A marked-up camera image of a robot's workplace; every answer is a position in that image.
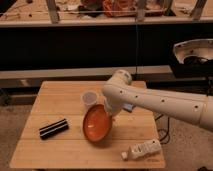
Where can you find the silver robot base dome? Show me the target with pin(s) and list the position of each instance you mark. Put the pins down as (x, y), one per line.
(197, 47)

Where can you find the metal shelf rail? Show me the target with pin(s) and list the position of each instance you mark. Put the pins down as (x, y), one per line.
(106, 22)

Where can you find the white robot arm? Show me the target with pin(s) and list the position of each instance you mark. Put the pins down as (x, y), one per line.
(196, 109)

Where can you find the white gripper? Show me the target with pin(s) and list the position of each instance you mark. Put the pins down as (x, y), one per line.
(113, 107)

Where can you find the orange basket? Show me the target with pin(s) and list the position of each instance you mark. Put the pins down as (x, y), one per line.
(118, 8)

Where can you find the black striped box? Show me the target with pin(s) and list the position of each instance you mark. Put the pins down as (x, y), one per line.
(53, 129)

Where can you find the wooden table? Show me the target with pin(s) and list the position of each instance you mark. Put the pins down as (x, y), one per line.
(58, 100)

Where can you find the blue sponge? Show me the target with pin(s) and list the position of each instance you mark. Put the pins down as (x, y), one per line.
(128, 107)

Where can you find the orange ceramic bowl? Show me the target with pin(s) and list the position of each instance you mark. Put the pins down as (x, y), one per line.
(96, 124)

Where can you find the translucent plastic cup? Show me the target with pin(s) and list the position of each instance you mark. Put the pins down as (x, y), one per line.
(89, 99)

